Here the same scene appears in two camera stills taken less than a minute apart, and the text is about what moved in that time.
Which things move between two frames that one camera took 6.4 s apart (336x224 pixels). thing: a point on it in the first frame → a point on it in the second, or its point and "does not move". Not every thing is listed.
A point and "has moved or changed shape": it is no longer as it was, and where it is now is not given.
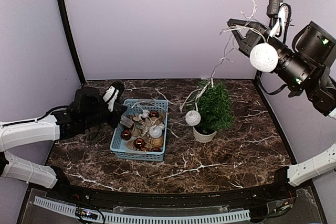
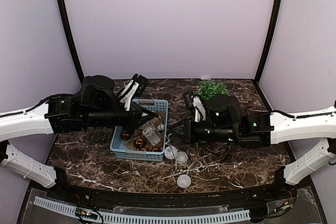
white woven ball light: (193, 118) has moved or changed shape
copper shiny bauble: (139, 142) does not move
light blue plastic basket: (141, 135) does not move
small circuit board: (86, 213) does not move
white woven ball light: (155, 131) → (171, 152)
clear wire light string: (218, 65) → (173, 159)
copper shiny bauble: (126, 135) does not move
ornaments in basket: (136, 132) does not move
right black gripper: (254, 36) → (188, 136)
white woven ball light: (263, 57) → (184, 181)
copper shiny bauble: (156, 149) does not move
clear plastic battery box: (126, 121) has moved or changed shape
